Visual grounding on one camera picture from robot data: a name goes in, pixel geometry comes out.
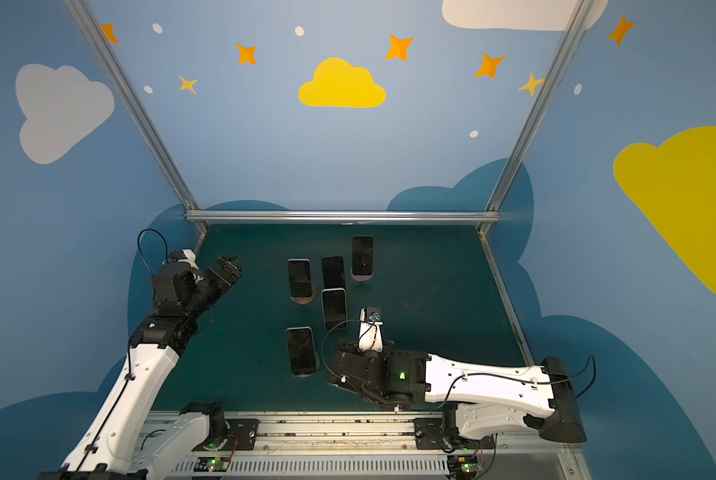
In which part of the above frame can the right controller board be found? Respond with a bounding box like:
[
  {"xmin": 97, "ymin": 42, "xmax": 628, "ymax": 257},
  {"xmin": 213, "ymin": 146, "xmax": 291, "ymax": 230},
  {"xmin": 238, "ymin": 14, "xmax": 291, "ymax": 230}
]
[{"xmin": 445, "ymin": 456, "xmax": 483, "ymax": 480}]

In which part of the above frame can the back aluminium frame bar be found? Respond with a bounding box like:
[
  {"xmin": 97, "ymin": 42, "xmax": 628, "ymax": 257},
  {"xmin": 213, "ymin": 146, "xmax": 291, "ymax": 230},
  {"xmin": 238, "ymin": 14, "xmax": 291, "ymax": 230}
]
[{"xmin": 185, "ymin": 210, "xmax": 500, "ymax": 224}]

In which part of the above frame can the left controller board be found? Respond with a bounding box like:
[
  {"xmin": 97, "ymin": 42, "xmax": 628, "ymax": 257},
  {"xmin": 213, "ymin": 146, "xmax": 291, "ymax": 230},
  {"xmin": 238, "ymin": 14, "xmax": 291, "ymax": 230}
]
[{"xmin": 193, "ymin": 457, "xmax": 231, "ymax": 473}]

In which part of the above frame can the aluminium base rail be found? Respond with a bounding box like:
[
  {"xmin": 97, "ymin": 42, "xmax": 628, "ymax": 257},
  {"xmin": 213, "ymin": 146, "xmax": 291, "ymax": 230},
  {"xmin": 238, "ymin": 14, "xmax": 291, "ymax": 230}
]
[{"xmin": 167, "ymin": 412, "xmax": 592, "ymax": 479}]

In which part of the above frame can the centre white-edged phone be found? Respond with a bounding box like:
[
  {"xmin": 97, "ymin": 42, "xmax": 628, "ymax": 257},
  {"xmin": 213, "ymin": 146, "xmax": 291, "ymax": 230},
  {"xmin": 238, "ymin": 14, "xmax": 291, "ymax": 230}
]
[{"xmin": 321, "ymin": 288, "xmax": 348, "ymax": 330}]

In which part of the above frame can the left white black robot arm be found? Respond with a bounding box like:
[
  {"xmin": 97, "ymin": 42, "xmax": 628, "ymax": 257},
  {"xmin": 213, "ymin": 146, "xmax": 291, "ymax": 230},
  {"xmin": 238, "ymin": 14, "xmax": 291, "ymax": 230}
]
[{"xmin": 39, "ymin": 250, "xmax": 242, "ymax": 479}]

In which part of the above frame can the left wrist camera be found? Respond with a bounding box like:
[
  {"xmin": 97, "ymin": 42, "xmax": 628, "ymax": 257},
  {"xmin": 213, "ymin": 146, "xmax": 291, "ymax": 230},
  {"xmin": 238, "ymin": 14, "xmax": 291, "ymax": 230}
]
[{"xmin": 167, "ymin": 249, "xmax": 198, "ymax": 269}]

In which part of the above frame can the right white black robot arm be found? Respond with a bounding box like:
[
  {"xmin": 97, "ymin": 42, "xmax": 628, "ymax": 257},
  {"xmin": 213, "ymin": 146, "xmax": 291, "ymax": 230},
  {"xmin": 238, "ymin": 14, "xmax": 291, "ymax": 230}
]
[{"xmin": 327, "ymin": 342, "xmax": 587, "ymax": 444}]

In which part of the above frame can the grey back right phone stand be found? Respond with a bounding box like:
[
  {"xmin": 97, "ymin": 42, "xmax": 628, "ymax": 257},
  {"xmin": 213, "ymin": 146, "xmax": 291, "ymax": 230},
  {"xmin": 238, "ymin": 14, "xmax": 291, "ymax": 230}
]
[{"xmin": 350, "ymin": 268, "xmax": 373, "ymax": 282}]

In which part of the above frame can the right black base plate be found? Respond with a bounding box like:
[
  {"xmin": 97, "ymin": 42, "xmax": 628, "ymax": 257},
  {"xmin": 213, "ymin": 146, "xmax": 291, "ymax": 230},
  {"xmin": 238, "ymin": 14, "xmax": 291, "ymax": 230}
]
[{"xmin": 413, "ymin": 417, "xmax": 495, "ymax": 453}]

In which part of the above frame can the left aluminium frame post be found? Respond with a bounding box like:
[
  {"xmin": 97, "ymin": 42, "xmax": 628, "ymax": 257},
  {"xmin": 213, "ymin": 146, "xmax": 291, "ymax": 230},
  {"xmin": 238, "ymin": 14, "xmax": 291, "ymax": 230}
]
[{"xmin": 64, "ymin": 0, "xmax": 200, "ymax": 213}]

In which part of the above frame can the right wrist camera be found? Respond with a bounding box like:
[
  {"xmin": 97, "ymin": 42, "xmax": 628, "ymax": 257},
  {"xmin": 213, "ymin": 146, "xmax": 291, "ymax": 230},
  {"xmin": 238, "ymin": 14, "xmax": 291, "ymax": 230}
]
[{"xmin": 358, "ymin": 307, "xmax": 384, "ymax": 353}]

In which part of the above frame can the right aluminium frame post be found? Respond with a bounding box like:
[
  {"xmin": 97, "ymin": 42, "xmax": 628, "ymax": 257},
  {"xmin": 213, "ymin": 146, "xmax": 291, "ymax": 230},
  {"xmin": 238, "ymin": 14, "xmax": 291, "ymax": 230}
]
[{"xmin": 478, "ymin": 0, "xmax": 596, "ymax": 240}]

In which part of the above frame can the brown round phone stand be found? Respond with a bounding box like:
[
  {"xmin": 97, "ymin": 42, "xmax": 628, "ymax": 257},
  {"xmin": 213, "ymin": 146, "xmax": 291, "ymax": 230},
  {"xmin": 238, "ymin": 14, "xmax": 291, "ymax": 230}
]
[{"xmin": 291, "ymin": 289, "xmax": 318, "ymax": 305}]

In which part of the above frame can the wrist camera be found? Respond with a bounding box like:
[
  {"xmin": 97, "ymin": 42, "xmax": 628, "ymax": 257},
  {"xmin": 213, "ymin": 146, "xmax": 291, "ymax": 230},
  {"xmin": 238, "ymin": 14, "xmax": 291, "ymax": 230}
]
[
  {"xmin": 167, "ymin": 249, "xmax": 198, "ymax": 269},
  {"xmin": 358, "ymin": 307, "xmax": 384, "ymax": 353}
]

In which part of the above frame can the black phone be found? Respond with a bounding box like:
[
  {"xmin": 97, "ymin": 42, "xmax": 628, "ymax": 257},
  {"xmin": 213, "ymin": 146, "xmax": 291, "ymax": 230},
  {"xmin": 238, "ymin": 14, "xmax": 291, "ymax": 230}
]
[
  {"xmin": 321, "ymin": 256, "xmax": 346, "ymax": 289},
  {"xmin": 285, "ymin": 327, "xmax": 319, "ymax": 377},
  {"xmin": 287, "ymin": 259, "xmax": 313, "ymax": 297},
  {"xmin": 351, "ymin": 235, "xmax": 374, "ymax": 278}
]

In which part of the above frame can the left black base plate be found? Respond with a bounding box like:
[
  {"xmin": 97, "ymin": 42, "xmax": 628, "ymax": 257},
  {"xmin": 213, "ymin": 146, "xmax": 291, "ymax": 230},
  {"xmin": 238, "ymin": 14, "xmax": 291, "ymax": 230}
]
[{"xmin": 193, "ymin": 418, "xmax": 259, "ymax": 452}]

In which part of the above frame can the aluminium frame post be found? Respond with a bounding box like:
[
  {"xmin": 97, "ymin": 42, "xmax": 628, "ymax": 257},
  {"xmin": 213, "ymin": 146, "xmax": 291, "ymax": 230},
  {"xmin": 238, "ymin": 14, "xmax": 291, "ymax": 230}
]
[
  {"xmin": 478, "ymin": 0, "xmax": 596, "ymax": 240},
  {"xmin": 64, "ymin": 0, "xmax": 200, "ymax": 213}
]

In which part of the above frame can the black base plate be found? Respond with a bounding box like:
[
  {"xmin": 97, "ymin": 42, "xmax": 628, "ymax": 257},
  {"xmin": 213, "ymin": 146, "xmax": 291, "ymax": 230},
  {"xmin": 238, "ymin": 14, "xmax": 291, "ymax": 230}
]
[
  {"xmin": 193, "ymin": 418, "xmax": 259, "ymax": 452},
  {"xmin": 413, "ymin": 417, "xmax": 495, "ymax": 453}
]

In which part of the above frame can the controller board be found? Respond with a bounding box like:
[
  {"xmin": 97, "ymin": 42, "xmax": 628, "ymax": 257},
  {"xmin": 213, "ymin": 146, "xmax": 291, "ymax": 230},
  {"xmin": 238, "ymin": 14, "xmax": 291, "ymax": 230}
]
[
  {"xmin": 193, "ymin": 457, "xmax": 231, "ymax": 473},
  {"xmin": 445, "ymin": 456, "xmax": 483, "ymax": 480}
]

